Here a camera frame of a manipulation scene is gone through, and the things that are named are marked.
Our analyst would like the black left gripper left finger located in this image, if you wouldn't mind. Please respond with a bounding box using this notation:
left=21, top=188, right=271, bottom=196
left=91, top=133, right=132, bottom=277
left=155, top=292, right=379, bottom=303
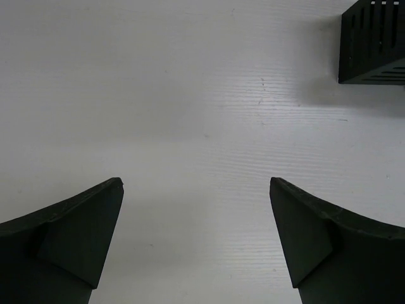
left=1, top=177, right=123, bottom=303

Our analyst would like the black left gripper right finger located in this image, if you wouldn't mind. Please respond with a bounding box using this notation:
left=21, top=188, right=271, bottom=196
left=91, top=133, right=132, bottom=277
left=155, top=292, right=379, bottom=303
left=270, top=177, right=404, bottom=303

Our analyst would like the black slotted bin far left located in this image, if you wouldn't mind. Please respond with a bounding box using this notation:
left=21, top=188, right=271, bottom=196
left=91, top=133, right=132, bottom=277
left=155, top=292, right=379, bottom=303
left=338, top=0, right=404, bottom=86

